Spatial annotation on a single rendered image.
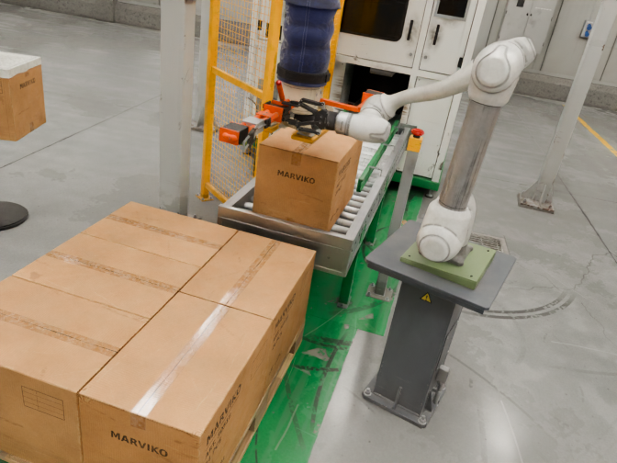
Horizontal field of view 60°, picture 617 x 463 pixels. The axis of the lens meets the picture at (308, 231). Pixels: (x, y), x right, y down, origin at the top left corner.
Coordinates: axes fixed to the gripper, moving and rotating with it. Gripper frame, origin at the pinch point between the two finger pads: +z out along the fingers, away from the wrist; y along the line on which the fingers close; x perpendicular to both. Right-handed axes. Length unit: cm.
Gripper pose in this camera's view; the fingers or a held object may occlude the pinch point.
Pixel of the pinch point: (288, 111)
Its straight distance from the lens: 221.4
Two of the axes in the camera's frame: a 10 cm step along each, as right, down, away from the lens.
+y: -1.3, 8.8, 4.5
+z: -9.5, -2.4, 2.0
